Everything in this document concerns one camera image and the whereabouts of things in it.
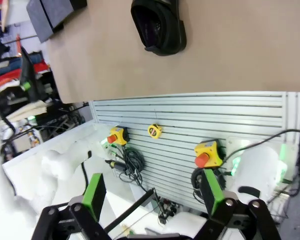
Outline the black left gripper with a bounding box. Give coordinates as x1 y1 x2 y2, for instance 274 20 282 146
20 45 45 101

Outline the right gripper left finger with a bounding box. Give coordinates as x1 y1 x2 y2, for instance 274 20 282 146
31 172 110 240

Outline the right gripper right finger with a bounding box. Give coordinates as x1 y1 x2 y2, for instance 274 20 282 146
197 168 282 240

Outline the thin black wrist camera cable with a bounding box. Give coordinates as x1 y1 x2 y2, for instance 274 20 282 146
103 188 156 232

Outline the black coiled cable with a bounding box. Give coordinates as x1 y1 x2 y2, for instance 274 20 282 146
191 167 226 199

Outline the colourful clothes pile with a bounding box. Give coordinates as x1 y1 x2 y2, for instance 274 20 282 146
0 0 51 89

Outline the yellow emergency stop button box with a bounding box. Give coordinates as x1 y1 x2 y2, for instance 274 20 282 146
106 126 130 147
193 139 225 169

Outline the black cable bundle with adapter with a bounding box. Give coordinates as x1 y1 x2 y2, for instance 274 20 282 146
104 146 147 187

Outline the black leather loafer shoe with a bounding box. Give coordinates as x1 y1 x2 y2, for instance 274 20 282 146
130 0 188 58

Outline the long black power cable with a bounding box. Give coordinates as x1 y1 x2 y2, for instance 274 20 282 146
222 128 300 164

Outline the aluminium slotted panel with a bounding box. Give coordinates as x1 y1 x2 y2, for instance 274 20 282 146
88 91 300 214

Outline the black metal shoe stand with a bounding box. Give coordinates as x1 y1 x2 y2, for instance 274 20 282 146
26 0 75 44
70 0 89 12

